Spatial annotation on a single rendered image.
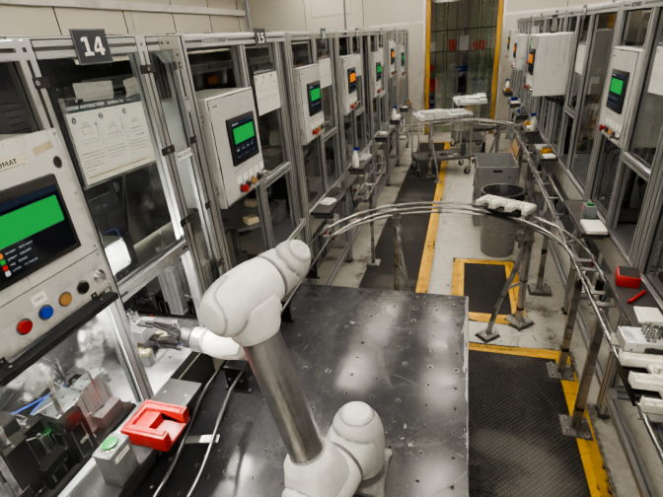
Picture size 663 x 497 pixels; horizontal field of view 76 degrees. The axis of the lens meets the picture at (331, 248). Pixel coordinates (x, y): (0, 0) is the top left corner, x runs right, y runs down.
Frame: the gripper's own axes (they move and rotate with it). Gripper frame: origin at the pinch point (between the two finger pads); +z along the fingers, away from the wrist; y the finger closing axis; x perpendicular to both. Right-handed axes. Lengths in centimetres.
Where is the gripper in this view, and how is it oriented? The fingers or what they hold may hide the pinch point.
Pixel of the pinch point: (147, 329)
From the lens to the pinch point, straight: 180.3
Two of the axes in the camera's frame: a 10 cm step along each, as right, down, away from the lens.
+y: -0.2, -8.9, -4.6
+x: -2.8, 4.4, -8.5
